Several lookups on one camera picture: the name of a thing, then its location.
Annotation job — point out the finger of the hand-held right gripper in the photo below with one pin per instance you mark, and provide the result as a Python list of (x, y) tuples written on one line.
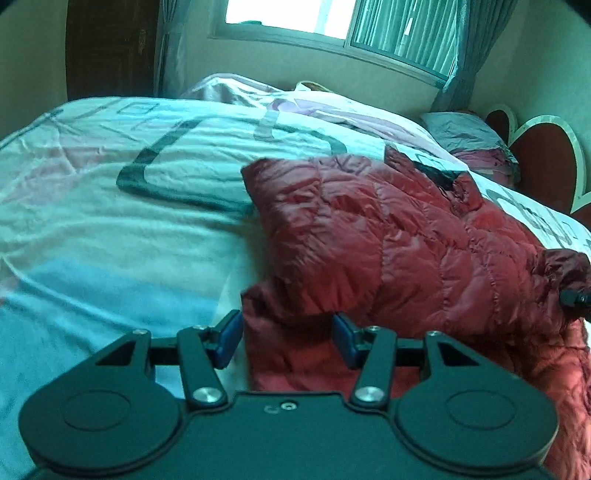
[(575, 297)]

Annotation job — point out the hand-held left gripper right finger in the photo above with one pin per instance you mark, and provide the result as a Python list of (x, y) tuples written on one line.
[(344, 342)]

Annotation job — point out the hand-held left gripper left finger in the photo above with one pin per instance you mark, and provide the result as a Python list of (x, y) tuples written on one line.
[(229, 340)]

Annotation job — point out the red down jacket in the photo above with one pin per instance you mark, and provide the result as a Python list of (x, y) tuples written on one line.
[(415, 258)]

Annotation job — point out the red and white headboard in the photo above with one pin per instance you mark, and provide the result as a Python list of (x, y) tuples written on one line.
[(545, 161)]

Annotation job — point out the bed with patterned sheet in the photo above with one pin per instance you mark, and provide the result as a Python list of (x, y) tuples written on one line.
[(115, 221)]

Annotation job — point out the grey and pink pillow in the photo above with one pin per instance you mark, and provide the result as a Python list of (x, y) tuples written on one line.
[(471, 138)]

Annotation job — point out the pink quilt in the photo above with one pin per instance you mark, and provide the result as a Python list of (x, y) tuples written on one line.
[(295, 104)]

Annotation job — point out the yellow printed cloth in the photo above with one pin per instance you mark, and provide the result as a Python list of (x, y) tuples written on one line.
[(314, 86)]

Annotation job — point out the grey curtain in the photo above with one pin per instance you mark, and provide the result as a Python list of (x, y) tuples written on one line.
[(480, 55), (168, 46)]

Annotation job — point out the window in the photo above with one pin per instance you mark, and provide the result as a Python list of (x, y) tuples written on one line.
[(369, 32)]

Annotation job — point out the dark brown wardrobe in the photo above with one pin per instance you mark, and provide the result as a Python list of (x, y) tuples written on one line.
[(111, 50)]

